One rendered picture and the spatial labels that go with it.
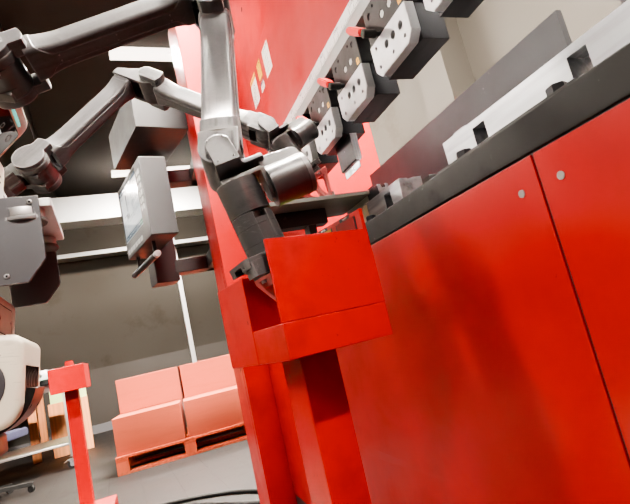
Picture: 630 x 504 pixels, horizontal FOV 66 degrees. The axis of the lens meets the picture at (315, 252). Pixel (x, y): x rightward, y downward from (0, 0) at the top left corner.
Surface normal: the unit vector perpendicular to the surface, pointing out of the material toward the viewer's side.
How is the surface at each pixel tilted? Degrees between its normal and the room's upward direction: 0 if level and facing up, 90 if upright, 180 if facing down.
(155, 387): 90
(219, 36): 67
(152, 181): 90
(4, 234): 90
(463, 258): 90
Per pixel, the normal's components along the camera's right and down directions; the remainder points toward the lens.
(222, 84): 0.01, -0.56
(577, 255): -0.92, 0.15
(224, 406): 0.27, -0.22
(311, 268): 0.49, -0.25
